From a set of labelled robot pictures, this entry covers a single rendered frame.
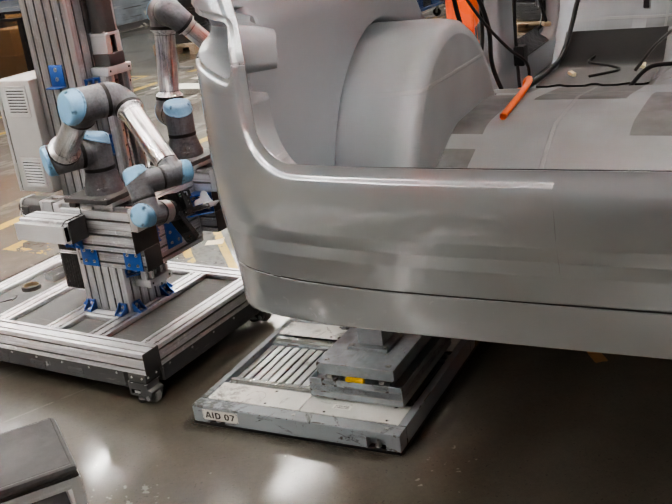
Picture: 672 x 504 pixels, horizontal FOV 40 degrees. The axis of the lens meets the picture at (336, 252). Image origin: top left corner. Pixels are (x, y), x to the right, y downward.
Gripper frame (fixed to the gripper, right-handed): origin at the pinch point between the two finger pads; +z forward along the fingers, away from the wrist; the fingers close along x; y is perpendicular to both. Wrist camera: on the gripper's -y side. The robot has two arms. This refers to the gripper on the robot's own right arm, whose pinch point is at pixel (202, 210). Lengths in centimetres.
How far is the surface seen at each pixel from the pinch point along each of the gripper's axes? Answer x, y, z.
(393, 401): -32, -85, 20
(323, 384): -8, -72, 20
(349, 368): -21, -69, 19
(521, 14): 34, 162, 880
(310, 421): -5, -81, 8
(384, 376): -33, -76, 19
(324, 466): -11, -95, -4
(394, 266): -93, -38, -82
